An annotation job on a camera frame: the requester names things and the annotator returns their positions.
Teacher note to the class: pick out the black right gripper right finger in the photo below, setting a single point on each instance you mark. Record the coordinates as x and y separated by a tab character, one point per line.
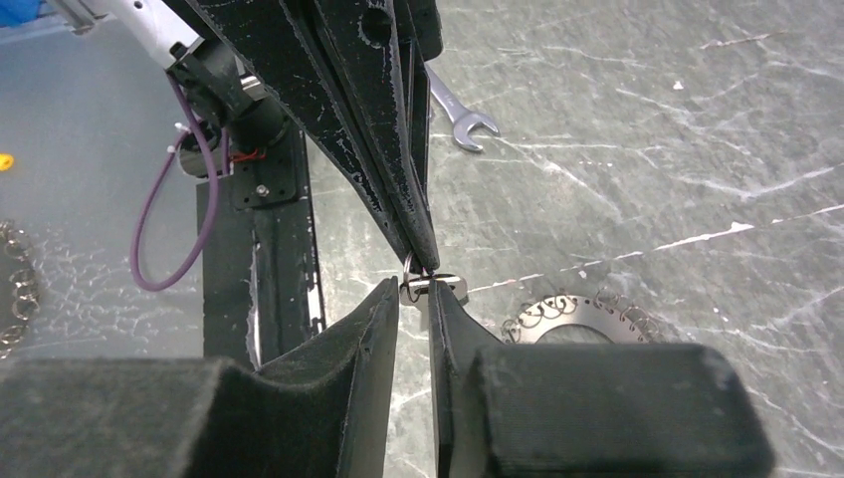
585	410

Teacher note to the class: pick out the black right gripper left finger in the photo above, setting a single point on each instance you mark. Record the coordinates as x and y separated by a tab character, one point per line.
320	410

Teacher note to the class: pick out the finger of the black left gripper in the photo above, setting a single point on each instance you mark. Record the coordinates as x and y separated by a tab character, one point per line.
276	43
369	60

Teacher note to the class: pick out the steel ring disc with keyrings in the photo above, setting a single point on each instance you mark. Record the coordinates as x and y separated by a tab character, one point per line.
610	315

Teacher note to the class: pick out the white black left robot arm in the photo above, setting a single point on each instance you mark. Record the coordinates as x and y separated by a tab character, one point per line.
185	47

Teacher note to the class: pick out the large silver wrench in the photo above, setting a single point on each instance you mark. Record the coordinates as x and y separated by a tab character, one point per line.
463	119

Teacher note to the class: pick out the blue bin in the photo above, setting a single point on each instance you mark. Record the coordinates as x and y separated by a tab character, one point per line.
15	13

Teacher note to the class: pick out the loose coloured key tags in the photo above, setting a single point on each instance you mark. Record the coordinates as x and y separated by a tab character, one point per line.
7	161

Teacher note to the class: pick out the bag of coloured key tags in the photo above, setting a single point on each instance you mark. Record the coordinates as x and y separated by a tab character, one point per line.
20	290

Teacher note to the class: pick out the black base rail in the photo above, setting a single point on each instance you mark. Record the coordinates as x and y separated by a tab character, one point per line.
261	288

